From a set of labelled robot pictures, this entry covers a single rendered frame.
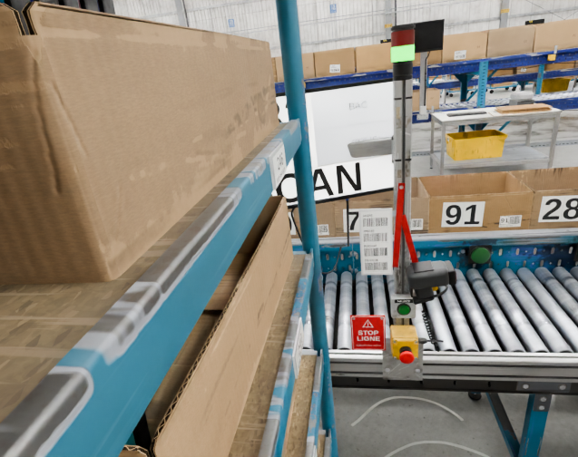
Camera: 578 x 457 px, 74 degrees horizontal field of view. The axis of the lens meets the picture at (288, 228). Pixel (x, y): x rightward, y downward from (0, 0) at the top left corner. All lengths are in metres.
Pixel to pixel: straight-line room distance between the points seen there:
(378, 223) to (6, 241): 0.92
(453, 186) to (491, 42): 4.50
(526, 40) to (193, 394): 6.37
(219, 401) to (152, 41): 0.24
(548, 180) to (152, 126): 2.00
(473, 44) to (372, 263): 5.38
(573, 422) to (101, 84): 2.26
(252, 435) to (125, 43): 0.29
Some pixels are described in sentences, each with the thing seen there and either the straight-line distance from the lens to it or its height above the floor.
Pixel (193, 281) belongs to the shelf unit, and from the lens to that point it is 0.17.
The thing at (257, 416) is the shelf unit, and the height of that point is 1.34.
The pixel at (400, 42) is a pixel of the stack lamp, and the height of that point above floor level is 1.63.
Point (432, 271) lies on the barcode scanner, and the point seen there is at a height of 1.08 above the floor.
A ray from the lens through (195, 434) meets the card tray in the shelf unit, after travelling 0.28.
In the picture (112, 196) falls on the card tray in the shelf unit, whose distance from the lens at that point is 0.17.
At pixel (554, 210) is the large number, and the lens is 1.84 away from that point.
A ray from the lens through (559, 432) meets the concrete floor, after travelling 2.25.
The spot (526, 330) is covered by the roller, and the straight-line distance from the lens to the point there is 1.48.
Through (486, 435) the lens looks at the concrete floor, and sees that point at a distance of 2.13.
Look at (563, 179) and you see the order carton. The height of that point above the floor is 1.00.
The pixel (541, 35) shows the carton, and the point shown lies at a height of 1.57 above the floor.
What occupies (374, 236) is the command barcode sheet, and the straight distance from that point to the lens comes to 1.05.
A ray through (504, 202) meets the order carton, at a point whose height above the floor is 1.01.
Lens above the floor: 1.61
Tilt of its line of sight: 23 degrees down
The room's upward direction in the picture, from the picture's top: 7 degrees counter-clockwise
